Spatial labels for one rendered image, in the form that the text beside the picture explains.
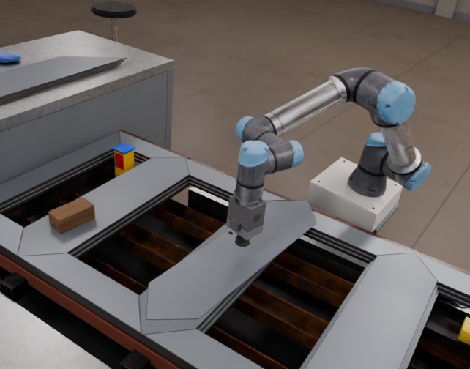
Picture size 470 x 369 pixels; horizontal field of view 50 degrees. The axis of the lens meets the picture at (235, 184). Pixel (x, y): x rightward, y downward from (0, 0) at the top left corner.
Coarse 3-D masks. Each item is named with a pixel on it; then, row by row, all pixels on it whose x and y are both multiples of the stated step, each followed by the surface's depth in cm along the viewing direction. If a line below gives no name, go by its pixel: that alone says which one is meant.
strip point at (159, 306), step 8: (152, 288) 130; (152, 296) 128; (160, 296) 128; (152, 304) 125; (160, 304) 126; (168, 304) 126; (176, 304) 126; (152, 312) 123; (160, 312) 123; (168, 312) 124; (176, 312) 124; (184, 312) 124
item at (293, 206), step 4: (280, 204) 169; (284, 204) 169; (288, 204) 169; (292, 204) 170; (296, 204) 170; (300, 204) 170; (288, 208) 168; (292, 208) 168; (296, 208) 168; (300, 208) 168; (304, 208) 168; (308, 208) 169; (296, 212) 166; (300, 212) 166; (304, 212) 166; (308, 212) 166; (312, 212) 167; (304, 216) 164; (308, 216) 165; (312, 216) 165; (312, 220) 163
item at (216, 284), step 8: (192, 256) 142; (176, 264) 139; (184, 264) 139; (192, 264) 139; (200, 264) 140; (184, 272) 136; (192, 272) 136; (200, 272) 137; (208, 272) 137; (216, 272) 137; (192, 280) 134; (200, 280) 134; (208, 280) 134; (216, 280) 135; (224, 280) 135; (208, 288) 132; (216, 288) 132; (224, 288) 132; (232, 288) 133; (216, 296) 130; (224, 296) 130
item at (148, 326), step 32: (96, 160) 184; (32, 192) 164; (224, 192) 174; (128, 224) 156; (352, 256) 154; (64, 288) 129; (352, 288) 140; (448, 288) 142; (160, 320) 121; (192, 320) 122; (160, 352) 116
